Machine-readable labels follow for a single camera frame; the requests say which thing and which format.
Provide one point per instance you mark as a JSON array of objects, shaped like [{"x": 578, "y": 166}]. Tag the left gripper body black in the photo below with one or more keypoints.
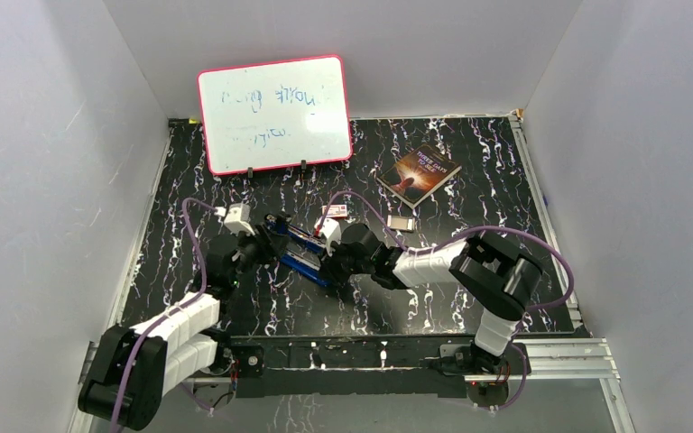
[{"x": 249, "y": 258}]

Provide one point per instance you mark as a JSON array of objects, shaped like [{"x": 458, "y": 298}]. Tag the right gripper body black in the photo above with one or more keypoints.
[{"x": 342, "y": 264}]

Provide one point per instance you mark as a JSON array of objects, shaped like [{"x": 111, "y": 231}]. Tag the small red staple box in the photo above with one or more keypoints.
[{"x": 335, "y": 211}]

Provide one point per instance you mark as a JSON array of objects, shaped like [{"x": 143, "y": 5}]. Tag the staple box tray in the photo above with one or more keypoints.
[{"x": 401, "y": 223}]

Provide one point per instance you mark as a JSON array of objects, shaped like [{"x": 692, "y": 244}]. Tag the whiteboard with pink frame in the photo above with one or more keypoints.
[{"x": 275, "y": 115}]

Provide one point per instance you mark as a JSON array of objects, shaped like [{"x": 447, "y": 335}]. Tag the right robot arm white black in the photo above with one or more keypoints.
[{"x": 497, "y": 273}]

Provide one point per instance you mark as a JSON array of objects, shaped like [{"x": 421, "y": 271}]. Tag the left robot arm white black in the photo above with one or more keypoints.
[{"x": 134, "y": 367}]

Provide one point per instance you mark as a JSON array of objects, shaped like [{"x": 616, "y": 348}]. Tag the paperback book orange cover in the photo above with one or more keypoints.
[{"x": 418, "y": 174}]

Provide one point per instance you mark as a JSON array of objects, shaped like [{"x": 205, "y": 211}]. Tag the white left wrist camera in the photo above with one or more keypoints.
[{"x": 235, "y": 218}]

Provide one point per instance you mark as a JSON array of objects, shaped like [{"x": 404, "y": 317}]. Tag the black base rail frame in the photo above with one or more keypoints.
[{"x": 269, "y": 366}]

